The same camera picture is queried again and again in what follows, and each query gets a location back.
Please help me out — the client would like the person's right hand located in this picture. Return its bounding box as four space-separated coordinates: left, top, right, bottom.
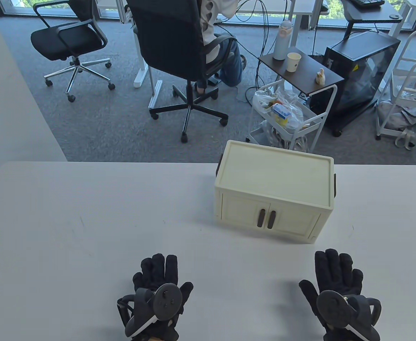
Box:
299 249 382 341

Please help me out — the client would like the person's left hand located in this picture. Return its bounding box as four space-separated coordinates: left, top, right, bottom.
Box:
132 253 193 341

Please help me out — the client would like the black left glove controller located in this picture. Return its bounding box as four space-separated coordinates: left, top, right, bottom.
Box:
117 282 180 339

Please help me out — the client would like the black glove controller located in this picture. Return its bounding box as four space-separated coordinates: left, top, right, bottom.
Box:
316 289 383 341
117 282 180 339

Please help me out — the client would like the black right glove controller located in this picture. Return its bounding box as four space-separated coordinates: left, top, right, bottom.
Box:
316 289 383 341

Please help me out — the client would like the cream mini storage cabinet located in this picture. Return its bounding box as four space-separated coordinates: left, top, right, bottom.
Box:
214 140 337 245

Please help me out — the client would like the white rolling cart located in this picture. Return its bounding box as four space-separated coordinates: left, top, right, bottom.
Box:
246 80 338 154

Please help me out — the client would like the blue and white packet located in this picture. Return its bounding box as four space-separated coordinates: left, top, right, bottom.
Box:
272 104 291 120

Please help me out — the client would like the clear plastic bag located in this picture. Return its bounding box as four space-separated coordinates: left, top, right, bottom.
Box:
252 87 305 131

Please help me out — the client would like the black computer tower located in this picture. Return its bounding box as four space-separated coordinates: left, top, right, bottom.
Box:
323 30 401 137

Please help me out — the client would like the brown side table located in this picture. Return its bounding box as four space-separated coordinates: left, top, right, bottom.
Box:
258 46 345 107

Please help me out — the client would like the white paper cup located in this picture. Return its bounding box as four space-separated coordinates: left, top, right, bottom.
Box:
286 52 302 73

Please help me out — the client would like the black leather office chair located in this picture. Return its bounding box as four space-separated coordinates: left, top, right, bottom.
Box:
126 0 246 144

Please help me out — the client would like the grey thermos bottle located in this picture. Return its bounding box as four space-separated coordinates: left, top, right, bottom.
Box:
272 20 294 61

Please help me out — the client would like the black mesh office chair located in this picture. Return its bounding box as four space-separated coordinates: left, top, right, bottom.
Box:
30 0 116 103

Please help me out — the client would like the dark desk with white legs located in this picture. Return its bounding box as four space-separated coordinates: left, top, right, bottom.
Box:
340 0 404 40

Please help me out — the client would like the dark top white desk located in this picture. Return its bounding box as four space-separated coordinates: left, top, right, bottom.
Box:
236 0 332 31

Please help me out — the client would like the black keyboard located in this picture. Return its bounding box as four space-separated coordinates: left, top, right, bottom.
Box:
350 0 385 9

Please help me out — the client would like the white wire rack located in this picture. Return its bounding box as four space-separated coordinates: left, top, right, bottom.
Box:
375 28 416 150

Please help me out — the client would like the white desk frame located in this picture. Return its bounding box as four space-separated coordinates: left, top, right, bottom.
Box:
117 0 163 109

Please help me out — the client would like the bundle of black cables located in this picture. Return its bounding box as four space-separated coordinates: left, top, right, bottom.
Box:
215 0 278 103

